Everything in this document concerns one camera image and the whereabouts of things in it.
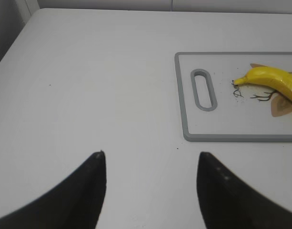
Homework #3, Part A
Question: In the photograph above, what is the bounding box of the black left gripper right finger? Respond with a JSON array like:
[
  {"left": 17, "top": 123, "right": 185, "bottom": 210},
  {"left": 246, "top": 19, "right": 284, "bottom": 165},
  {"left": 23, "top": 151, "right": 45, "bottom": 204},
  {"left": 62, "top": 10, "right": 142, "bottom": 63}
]
[{"left": 196, "top": 152, "right": 292, "bottom": 229}]

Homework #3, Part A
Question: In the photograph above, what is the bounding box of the grey rimmed white cutting board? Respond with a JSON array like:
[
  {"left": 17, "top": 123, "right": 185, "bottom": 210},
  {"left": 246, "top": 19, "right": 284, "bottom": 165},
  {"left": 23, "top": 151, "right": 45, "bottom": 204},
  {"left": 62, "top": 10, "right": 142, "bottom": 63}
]
[{"left": 174, "top": 52, "right": 292, "bottom": 142}]

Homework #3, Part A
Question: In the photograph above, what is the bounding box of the yellow plastic banana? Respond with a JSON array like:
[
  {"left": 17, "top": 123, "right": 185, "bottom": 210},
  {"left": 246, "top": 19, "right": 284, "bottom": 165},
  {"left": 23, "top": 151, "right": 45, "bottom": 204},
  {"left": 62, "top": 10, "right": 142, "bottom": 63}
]
[{"left": 234, "top": 66, "right": 292, "bottom": 102}]

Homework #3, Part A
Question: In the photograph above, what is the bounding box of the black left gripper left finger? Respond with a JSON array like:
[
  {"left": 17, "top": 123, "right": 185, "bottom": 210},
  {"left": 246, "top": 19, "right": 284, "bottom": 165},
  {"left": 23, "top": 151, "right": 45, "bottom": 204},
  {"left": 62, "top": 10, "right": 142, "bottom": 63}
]
[{"left": 0, "top": 151, "right": 106, "bottom": 229}]

